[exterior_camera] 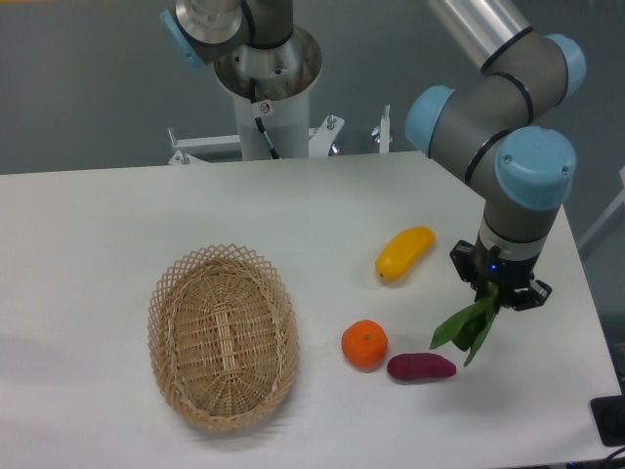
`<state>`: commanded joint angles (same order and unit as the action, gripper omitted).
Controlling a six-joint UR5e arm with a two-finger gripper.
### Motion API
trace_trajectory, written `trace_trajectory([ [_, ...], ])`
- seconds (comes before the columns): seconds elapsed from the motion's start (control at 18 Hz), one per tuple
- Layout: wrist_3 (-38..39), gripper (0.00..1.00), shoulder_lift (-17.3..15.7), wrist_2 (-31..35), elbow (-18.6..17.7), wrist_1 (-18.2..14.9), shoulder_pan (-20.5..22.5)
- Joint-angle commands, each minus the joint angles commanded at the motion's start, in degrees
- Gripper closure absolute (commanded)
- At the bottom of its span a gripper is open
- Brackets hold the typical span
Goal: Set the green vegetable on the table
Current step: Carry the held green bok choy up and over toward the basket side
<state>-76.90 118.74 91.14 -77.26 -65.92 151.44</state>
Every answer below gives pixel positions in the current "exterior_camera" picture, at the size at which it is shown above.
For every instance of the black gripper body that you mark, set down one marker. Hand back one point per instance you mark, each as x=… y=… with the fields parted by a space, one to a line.
x=492 y=267

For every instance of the white metal base frame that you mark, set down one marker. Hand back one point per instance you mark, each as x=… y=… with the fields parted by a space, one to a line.
x=322 y=141

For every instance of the black power socket box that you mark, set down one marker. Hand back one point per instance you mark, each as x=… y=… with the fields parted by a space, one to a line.
x=608 y=413

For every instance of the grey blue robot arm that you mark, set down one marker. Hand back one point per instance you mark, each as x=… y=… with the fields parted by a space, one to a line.
x=487 y=139

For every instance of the purple sweet potato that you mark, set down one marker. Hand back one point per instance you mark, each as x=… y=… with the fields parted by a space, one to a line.
x=420 y=366

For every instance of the orange fruit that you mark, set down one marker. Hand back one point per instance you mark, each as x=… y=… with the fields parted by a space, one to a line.
x=365 y=345

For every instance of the yellow mango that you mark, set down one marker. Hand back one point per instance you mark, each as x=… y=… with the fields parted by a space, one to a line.
x=400 y=255

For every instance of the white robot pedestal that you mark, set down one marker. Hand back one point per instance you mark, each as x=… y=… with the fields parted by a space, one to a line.
x=275 y=85

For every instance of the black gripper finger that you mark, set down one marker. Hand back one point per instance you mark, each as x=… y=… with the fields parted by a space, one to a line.
x=469 y=261
x=533 y=296

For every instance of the woven wicker basket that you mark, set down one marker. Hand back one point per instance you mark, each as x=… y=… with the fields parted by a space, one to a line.
x=222 y=338

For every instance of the green leafy vegetable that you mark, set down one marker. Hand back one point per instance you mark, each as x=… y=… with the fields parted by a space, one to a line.
x=468 y=328

